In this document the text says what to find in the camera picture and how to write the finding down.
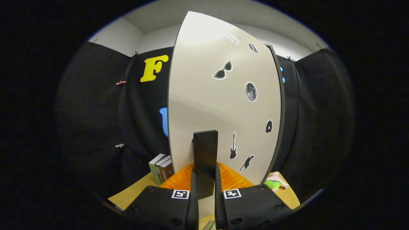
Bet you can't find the black door handle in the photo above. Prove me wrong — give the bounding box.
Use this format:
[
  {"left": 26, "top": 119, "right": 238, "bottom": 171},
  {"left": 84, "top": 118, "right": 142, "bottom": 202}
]
[{"left": 192, "top": 130, "right": 219, "bottom": 200}]

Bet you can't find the green pink plush toy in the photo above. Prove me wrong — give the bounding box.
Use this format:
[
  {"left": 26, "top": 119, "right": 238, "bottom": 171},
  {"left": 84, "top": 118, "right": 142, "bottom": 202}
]
[{"left": 264, "top": 172, "right": 289, "bottom": 192}]

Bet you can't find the brown book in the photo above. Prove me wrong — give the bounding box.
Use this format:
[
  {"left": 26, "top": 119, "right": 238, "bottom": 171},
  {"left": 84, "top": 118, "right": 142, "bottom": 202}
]
[{"left": 159, "top": 159, "right": 174, "bottom": 183}]

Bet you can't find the green book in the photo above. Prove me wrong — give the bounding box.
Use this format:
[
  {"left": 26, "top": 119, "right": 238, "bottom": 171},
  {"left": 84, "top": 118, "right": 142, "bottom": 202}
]
[{"left": 148, "top": 153, "right": 166, "bottom": 186}]

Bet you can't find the dark grey cabinet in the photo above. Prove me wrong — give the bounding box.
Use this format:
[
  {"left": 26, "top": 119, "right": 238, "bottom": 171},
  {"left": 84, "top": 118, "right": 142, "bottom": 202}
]
[{"left": 265, "top": 44, "right": 286, "bottom": 185}]

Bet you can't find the row of black backdrop clips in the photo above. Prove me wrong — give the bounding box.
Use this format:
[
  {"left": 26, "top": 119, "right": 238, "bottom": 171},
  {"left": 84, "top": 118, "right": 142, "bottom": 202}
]
[{"left": 89, "top": 38, "right": 325, "bottom": 64}]

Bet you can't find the black backdrop cloth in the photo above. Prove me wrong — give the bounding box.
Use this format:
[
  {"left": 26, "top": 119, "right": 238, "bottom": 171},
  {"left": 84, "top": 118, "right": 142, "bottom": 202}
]
[{"left": 54, "top": 40, "right": 357, "bottom": 205}]

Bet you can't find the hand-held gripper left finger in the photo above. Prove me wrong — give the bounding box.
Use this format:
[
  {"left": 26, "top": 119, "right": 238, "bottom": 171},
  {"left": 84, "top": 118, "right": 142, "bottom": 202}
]
[{"left": 123, "top": 163, "right": 199, "bottom": 230}]

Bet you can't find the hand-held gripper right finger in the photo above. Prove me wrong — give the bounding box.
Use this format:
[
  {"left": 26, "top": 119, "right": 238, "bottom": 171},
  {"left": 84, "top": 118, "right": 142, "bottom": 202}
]
[{"left": 214, "top": 162, "right": 293, "bottom": 230}]

